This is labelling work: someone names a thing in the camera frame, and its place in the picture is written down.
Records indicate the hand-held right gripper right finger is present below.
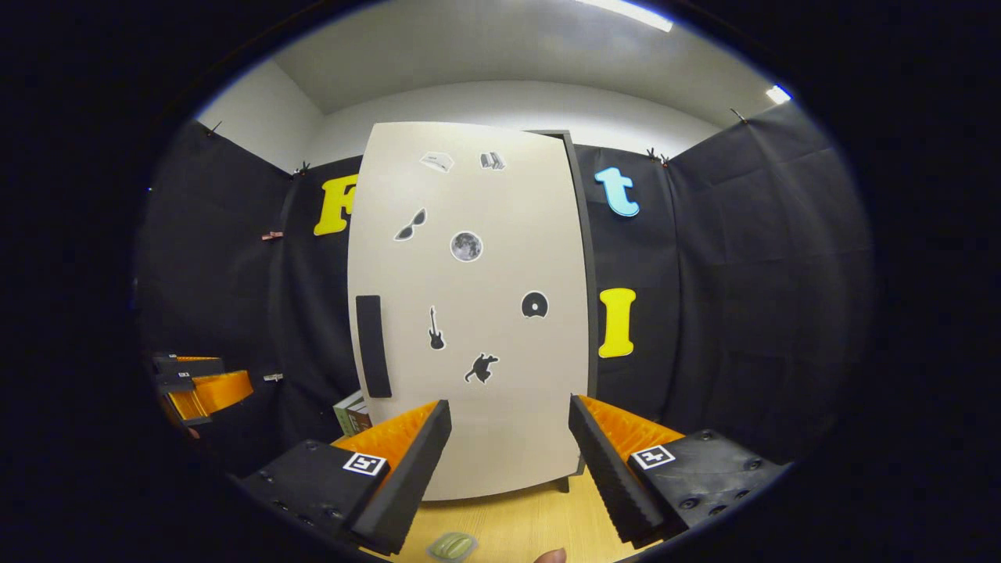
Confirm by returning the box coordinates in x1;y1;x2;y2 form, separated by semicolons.
568;393;788;548

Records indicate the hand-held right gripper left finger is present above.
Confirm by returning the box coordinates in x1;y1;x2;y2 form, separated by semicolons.
235;399;454;556

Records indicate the grey coaster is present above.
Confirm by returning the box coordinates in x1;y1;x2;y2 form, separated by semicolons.
425;530;480;563

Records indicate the beige cabinet door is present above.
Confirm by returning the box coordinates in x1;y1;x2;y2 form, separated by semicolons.
346;121;592;502

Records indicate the dark grey cabinet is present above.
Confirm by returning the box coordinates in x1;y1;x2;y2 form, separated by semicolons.
526;128;601;495

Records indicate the light green book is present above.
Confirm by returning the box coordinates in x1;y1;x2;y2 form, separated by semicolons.
332;389;365;437

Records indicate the black backdrop cloth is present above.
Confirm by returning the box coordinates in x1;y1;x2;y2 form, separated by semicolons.
133;98;875;478

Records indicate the long ceiling light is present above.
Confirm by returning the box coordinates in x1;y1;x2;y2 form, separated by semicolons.
577;0;674;33

